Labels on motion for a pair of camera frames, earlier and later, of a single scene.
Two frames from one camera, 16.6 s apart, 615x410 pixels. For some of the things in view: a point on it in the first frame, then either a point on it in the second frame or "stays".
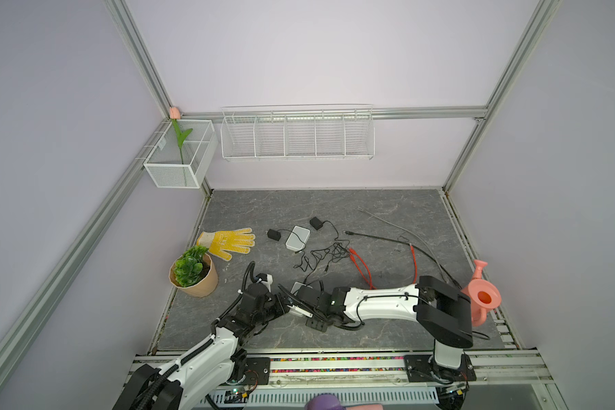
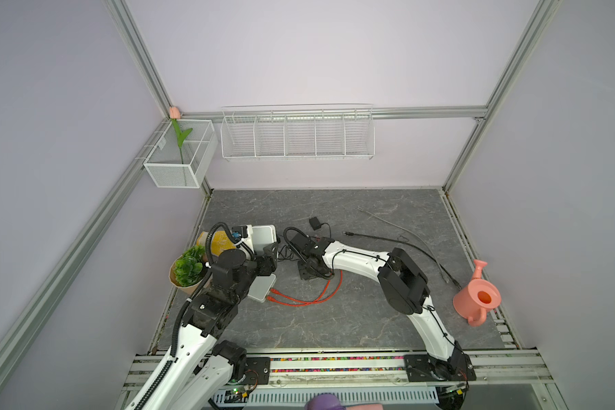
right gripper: [313, 325] to [302, 272]
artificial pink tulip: [175, 114] stays
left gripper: [280, 303] to [266, 262]
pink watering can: [483, 295] stays
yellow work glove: [223, 243] stays
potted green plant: [194, 272] stays
